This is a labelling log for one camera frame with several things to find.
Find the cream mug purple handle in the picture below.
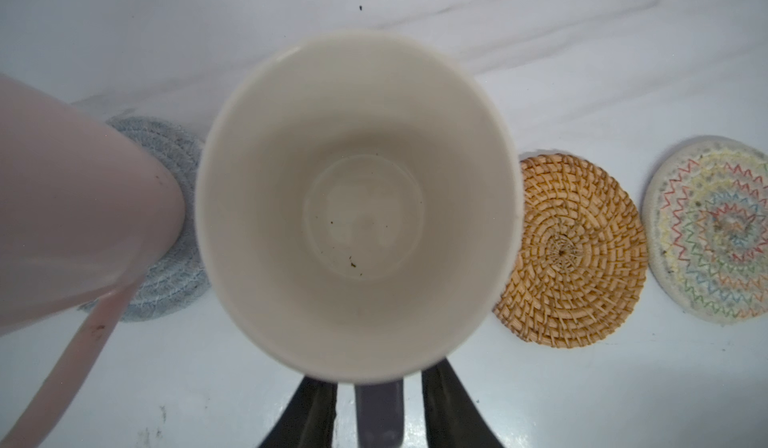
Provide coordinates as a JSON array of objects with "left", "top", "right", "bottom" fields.
[{"left": 195, "top": 32, "right": 524, "bottom": 447}]

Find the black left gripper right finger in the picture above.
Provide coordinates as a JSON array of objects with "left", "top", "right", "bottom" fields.
[{"left": 421, "top": 359, "right": 503, "bottom": 448}]

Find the cream mug pink handle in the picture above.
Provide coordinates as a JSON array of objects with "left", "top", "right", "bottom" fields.
[{"left": 1, "top": 76, "right": 180, "bottom": 447}]

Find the colourful patterned round coaster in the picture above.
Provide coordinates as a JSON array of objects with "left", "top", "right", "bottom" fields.
[{"left": 641, "top": 136, "right": 767, "bottom": 325}]

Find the woven tan round coaster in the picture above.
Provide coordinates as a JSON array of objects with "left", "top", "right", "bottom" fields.
[{"left": 493, "top": 153, "right": 648, "bottom": 348}]

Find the grey round coaster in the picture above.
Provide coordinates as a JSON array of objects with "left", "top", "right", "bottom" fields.
[{"left": 107, "top": 116, "right": 210, "bottom": 322}]

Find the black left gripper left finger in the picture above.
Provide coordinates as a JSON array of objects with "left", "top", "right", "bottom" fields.
[{"left": 260, "top": 376, "right": 338, "bottom": 448}]

